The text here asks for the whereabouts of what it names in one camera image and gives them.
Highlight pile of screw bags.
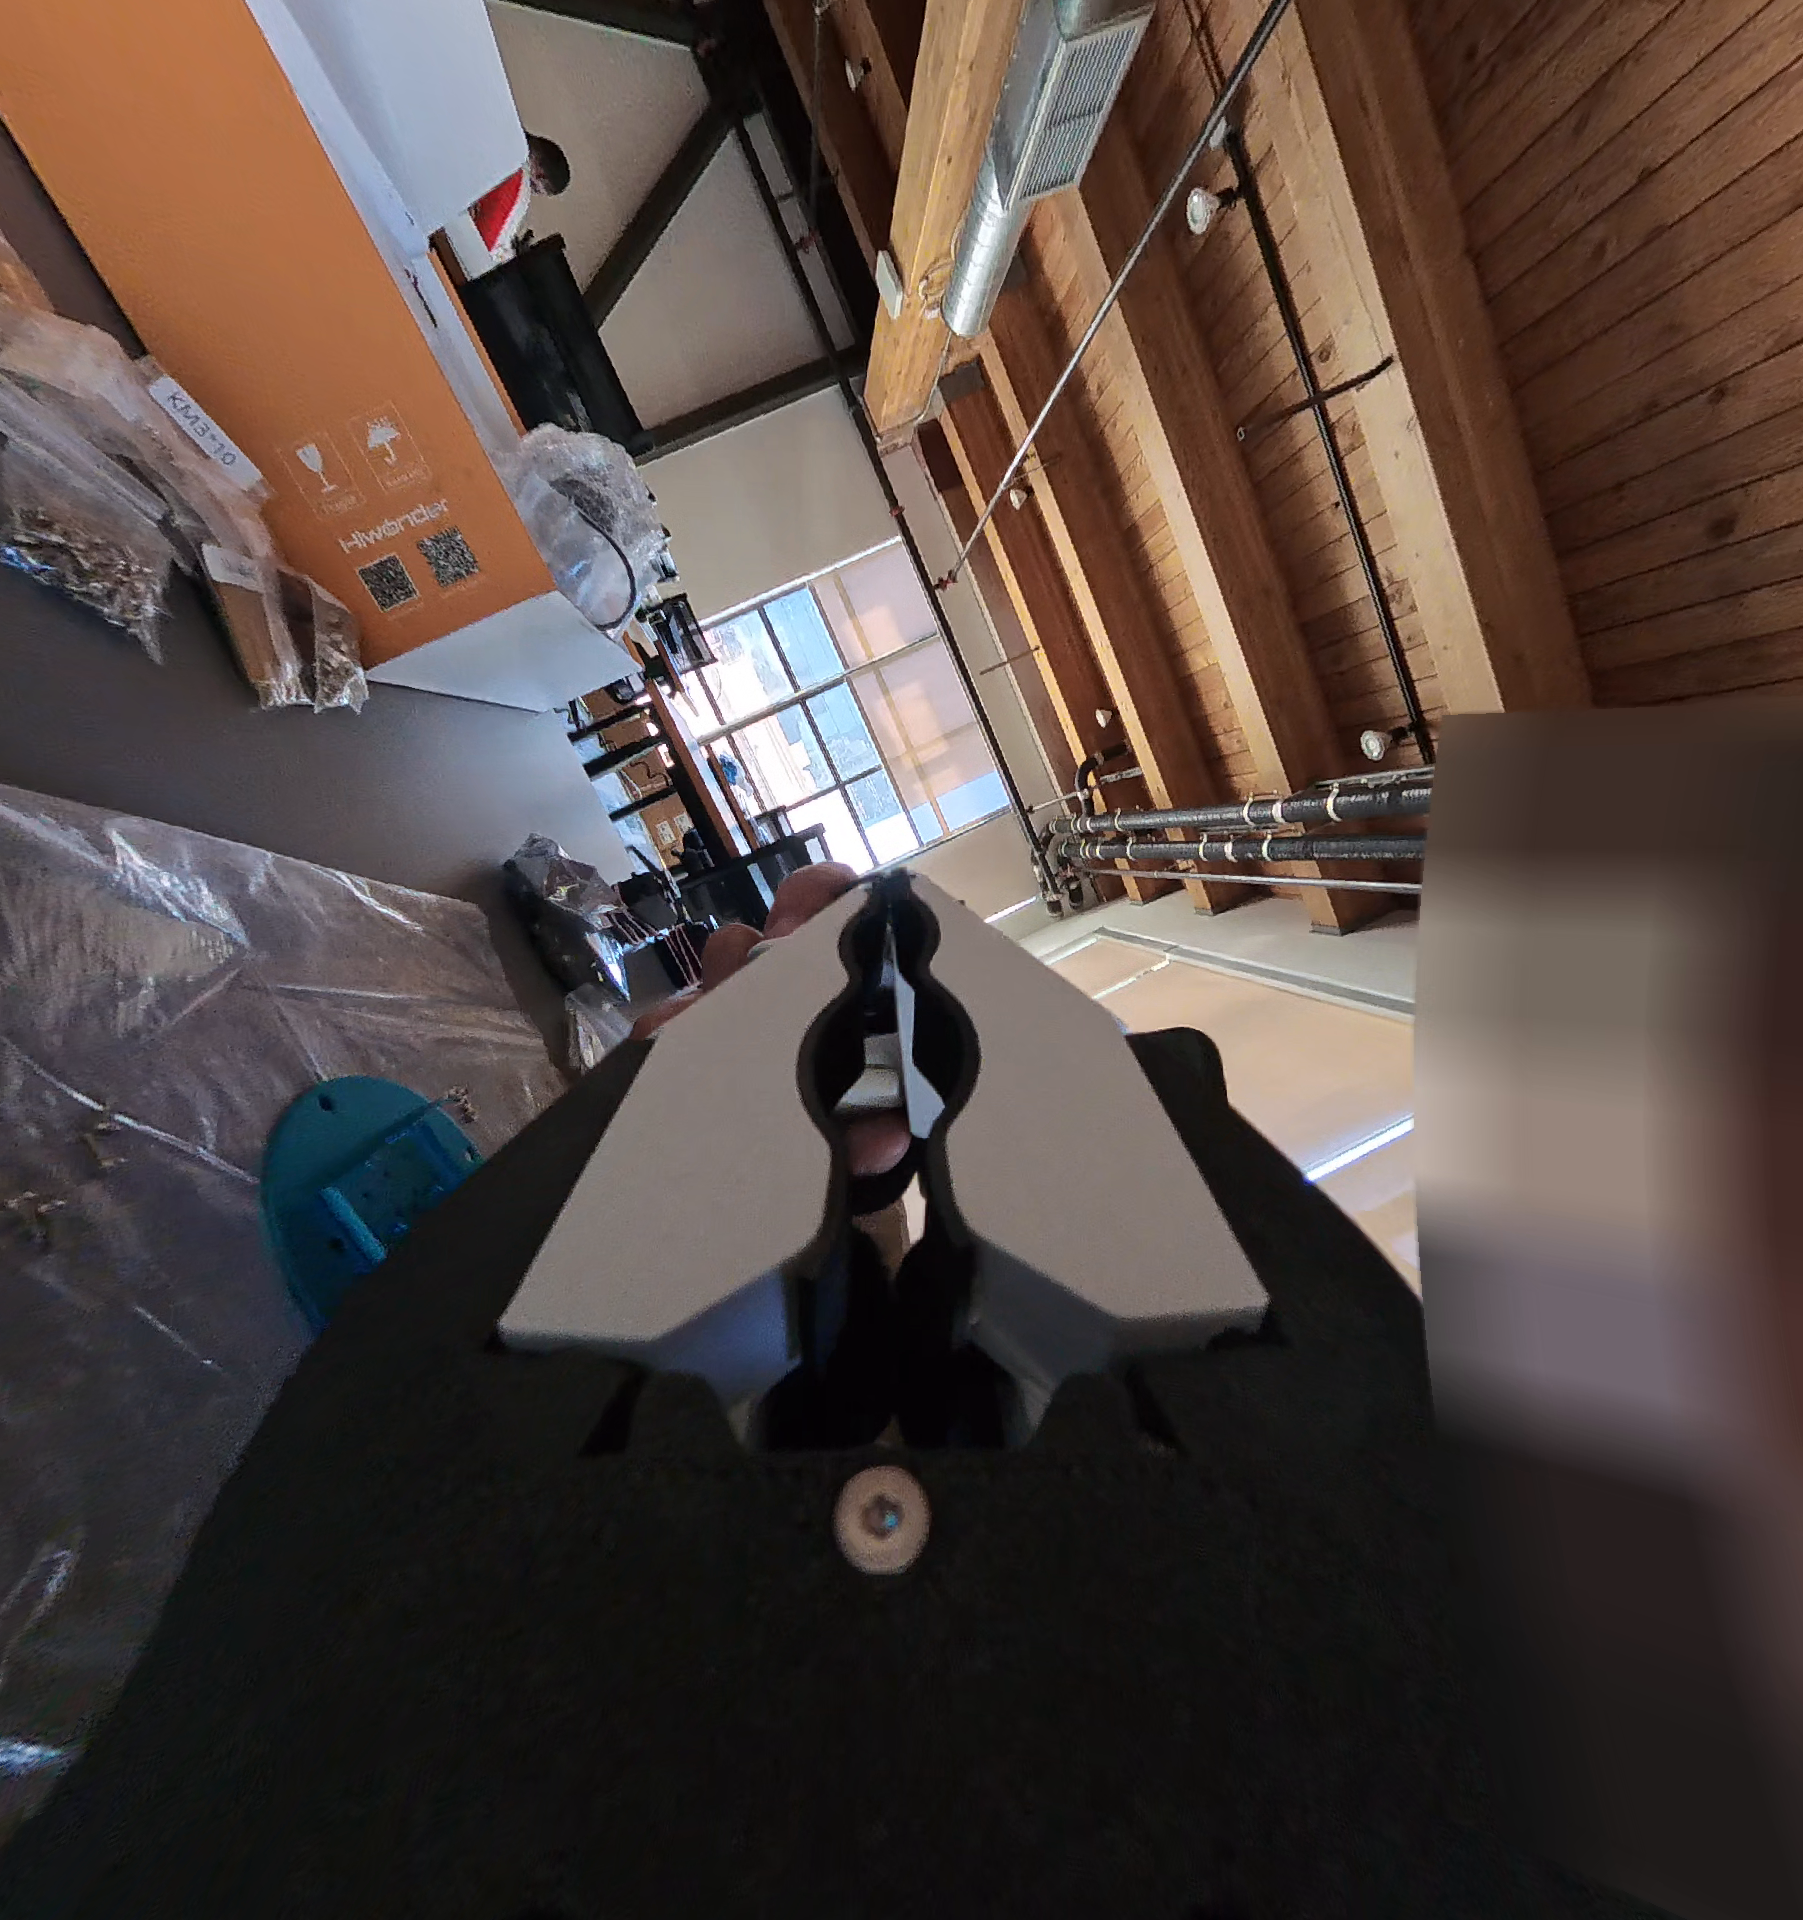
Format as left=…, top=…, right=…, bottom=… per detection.
left=0, top=167, right=365, bottom=717

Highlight bubble wrap bundle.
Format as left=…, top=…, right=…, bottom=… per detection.
left=503, top=426, right=672, bottom=640

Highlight clear plastic bag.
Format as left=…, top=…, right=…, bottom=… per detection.
left=0, top=774, right=604, bottom=1786

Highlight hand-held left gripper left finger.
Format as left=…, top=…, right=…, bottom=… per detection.
left=501, top=884, right=903, bottom=1402

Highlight large grid window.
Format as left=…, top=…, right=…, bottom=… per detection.
left=679, top=543, right=1015, bottom=870

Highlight bag of dark servo parts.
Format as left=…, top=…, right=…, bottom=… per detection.
left=503, top=831, right=643, bottom=995

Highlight white air vent grille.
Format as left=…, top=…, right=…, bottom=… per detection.
left=1015, top=5, right=1155, bottom=203

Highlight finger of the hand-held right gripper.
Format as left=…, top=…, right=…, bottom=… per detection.
left=840, top=933, right=950, bottom=1137

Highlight grey desk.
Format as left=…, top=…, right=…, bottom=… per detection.
left=0, top=59, right=782, bottom=1920

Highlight black insulated ceiling pipe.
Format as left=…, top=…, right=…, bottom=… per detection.
left=1034, top=831, right=1427, bottom=914
left=1042, top=774, right=1438, bottom=849

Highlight orange and white cardboard box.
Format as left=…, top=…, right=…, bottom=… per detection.
left=0, top=0, right=648, bottom=717

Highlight silver spiral air duct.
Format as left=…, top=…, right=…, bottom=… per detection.
left=936, top=0, right=1163, bottom=339

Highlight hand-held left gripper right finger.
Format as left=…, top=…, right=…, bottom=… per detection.
left=896, top=870, right=1273, bottom=1387

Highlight small screws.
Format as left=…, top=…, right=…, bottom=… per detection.
left=0, top=1087, right=484, bottom=1245

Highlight workbench with dark equipment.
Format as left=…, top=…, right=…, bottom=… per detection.
left=562, top=592, right=829, bottom=933

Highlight person's right hand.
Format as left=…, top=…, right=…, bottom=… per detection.
left=629, top=866, right=862, bottom=1043

